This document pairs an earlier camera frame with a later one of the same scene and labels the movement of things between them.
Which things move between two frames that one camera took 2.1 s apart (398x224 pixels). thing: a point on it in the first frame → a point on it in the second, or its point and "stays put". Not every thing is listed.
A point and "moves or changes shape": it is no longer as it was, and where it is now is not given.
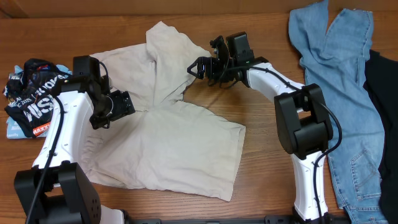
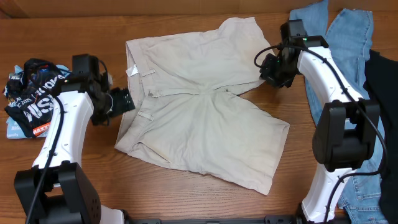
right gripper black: (210, 65) → (265, 74)
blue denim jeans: (334, 59) stays put
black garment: (381, 83) stays put
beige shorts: (164, 144) moves or changes shape
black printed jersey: (30, 95) stays put
